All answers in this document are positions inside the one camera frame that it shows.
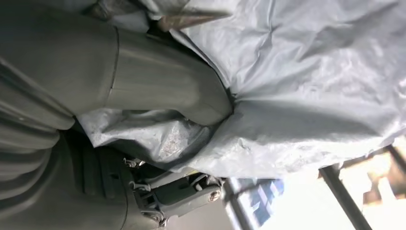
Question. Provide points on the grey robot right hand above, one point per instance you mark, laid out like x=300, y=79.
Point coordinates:
x=152, y=82

